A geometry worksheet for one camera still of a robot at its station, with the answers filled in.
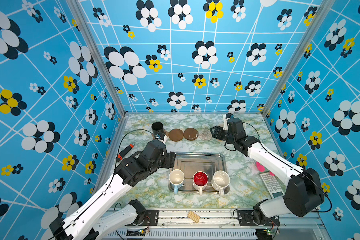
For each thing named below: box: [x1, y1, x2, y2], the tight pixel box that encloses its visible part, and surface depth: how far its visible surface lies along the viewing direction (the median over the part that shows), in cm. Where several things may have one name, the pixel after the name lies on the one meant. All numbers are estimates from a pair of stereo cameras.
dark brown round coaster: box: [168, 128, 184, 142], surface depth 108 cm
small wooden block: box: [187, 210, 201, 223], surface depth 75 cm
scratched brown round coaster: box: [183, 127, 199, 141], surface depth 108 cm
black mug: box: [151, 121, 164, 136], surface depth 101 cm
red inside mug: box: [192, 171, 209, 196], surface depth 82 cm
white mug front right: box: [211, 170, 231, 196], surface depth 81 cm
